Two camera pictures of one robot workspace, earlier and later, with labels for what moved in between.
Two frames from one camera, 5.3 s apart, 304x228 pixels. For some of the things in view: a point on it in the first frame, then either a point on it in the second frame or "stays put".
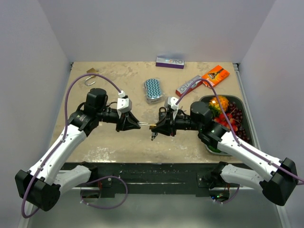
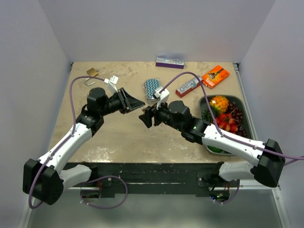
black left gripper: (128, 121) → (128, 102)
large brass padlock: (91, 71) stays put
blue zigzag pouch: (153, 90) stays put
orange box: (215, 76) stays put
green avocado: (213, 149) stays put
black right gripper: (167, 126) → (147, 117)
